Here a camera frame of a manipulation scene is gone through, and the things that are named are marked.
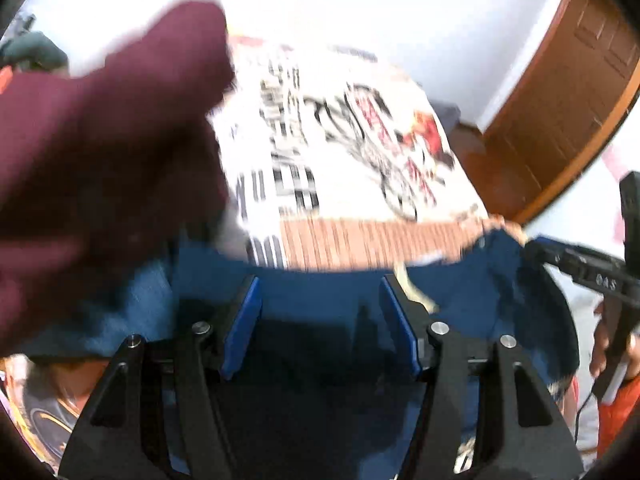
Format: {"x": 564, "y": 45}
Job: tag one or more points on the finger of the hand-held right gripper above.
{"x": 547, "y": 255}

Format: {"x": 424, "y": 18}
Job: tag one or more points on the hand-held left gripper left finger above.
{"x": 245, "y": 322}

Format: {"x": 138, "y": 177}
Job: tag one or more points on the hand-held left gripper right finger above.
{"x": 400, "y": 327}

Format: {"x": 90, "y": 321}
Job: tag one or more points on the navy patterned zip hoodie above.
{"x": 325, "y": 305}

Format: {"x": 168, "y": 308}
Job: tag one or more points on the person's right forearm orange sleeve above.
{"x": 620, "y": 420}

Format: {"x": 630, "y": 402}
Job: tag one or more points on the person's right hand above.
{"x": 600, "y": 345}

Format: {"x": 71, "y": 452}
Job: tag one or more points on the blue denim garment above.
{"x": 115, "y": 305}

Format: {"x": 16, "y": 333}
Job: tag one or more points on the brown wooden door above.
{"x": 560, "y": 110}

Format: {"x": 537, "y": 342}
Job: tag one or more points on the printed blanket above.
{"x": 350, "y": 170}

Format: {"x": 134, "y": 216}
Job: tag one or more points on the dark grey cloth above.
{"x": 446, "y": 115}

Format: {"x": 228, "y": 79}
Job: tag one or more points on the maroon garment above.
{"x": 100, "y": 160}

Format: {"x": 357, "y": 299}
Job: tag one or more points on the dark green cloth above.
{"x": 35, "y": 52}

